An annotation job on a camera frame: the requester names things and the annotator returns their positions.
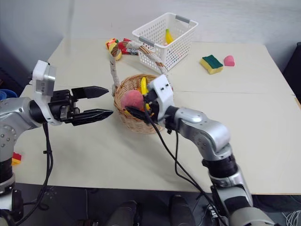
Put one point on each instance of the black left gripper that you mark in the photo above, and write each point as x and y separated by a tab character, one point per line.
61	103

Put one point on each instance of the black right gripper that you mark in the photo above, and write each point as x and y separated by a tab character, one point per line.
152	101

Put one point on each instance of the pink toy peach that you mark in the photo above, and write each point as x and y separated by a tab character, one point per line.
131	100

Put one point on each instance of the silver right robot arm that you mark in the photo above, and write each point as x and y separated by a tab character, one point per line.
211	134

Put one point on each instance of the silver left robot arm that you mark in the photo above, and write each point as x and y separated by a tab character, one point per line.
14	110

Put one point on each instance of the white plastic lattice basket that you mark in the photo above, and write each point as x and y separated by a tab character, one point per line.
174	54

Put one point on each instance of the small yellow toy banana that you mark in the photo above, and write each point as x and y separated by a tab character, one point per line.
143	84

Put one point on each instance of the yellow toy food piece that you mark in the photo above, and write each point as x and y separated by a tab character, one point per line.
118	56

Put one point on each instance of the toy burger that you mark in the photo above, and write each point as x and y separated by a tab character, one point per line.
111	43

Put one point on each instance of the red snack packet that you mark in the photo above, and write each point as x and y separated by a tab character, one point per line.
127	48

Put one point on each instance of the large yellow toy banana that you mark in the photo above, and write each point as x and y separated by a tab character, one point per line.
168	36

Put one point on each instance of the blue object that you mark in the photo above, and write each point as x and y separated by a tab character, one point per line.
7	93

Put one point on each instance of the yellow and green sponge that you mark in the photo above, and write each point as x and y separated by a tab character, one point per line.
211	63

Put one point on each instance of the red and yellow toy block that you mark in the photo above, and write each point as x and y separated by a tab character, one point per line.
16	159

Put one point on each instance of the pink toy fruit wedge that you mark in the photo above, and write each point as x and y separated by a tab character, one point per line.
229	61

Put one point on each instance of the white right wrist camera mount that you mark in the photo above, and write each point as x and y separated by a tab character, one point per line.
162	94

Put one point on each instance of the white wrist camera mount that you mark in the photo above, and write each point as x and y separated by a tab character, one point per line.
162	94
42	77

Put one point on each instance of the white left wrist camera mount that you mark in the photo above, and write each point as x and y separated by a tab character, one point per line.
42	77

